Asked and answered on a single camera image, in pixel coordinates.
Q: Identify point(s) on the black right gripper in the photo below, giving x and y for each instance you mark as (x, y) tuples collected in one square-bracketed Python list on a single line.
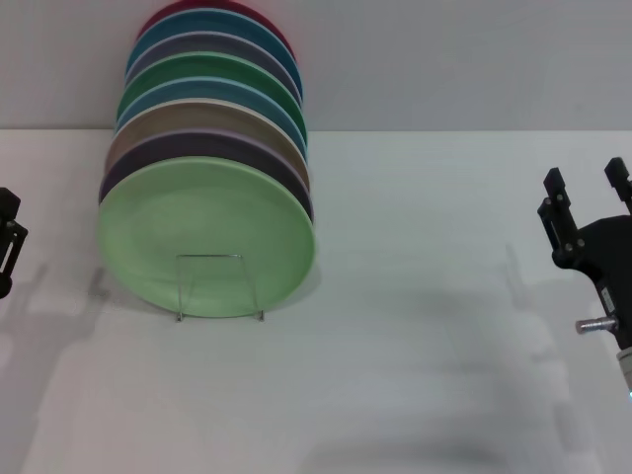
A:
[(612, 257)]

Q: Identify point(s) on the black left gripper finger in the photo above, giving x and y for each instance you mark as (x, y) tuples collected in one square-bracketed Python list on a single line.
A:
[(7, 202)]

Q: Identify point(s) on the light green plate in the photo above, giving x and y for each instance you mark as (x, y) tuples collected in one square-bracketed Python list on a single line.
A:
[(197, 217)]

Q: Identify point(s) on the lilac plate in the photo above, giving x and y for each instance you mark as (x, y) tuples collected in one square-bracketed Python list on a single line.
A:
[(148, 148)]

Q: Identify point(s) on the beige plate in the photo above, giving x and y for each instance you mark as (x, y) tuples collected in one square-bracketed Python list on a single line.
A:
[(187, 116)]

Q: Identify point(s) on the blue plate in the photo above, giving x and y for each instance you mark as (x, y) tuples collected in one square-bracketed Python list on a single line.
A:
[(197, 91)]

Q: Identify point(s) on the red plate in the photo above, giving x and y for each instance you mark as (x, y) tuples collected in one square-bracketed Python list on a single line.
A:
[(150, 21)]

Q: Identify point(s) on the dark green plate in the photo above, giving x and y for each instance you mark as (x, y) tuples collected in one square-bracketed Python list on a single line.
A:
[(197, 66)]

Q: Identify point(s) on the grey purple plate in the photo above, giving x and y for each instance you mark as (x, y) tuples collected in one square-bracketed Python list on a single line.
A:
[(207, 45)]

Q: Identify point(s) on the teal plate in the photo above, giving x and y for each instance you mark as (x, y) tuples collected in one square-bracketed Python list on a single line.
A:
[(197, 24)]

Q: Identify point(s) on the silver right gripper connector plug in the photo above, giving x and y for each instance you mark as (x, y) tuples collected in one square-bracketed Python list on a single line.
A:
[(592, 326)]

